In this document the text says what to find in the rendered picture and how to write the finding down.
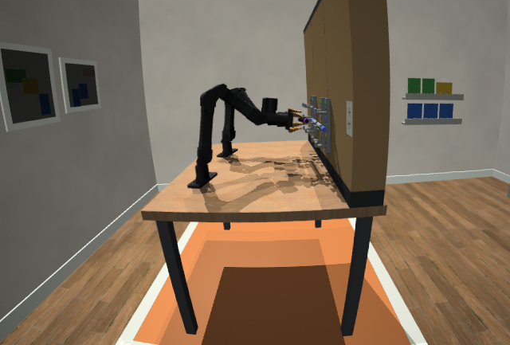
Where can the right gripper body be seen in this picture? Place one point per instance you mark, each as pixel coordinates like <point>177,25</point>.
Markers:
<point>285,119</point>

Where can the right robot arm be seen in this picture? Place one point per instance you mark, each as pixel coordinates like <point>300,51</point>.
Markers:
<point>207,103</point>

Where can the grey metal bar with blue end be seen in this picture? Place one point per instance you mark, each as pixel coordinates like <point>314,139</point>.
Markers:
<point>319,125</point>

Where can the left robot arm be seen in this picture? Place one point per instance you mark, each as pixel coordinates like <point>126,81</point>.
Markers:
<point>228,132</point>

